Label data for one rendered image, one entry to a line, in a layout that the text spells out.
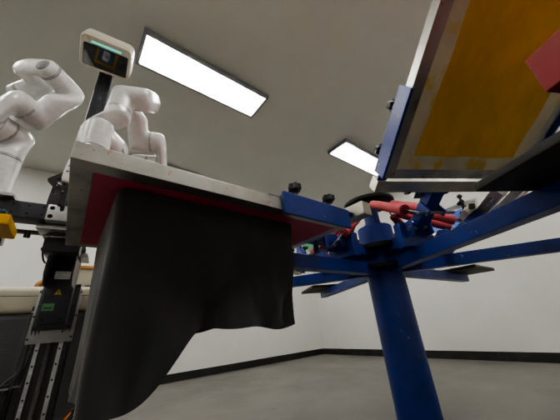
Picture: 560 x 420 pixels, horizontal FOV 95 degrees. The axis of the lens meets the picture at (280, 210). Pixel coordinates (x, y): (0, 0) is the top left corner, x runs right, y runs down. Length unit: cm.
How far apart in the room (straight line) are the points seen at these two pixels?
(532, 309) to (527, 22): 401
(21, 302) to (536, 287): 496
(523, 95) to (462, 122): 20
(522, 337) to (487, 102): 399
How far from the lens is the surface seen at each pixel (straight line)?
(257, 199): 70
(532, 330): 478
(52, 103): 145
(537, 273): 473
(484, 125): 115
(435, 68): 97
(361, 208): 97
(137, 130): 136
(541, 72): 76
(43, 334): 162
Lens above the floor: 65
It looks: 24 degrees up
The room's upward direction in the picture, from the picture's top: 5 degrees counter-clockwise
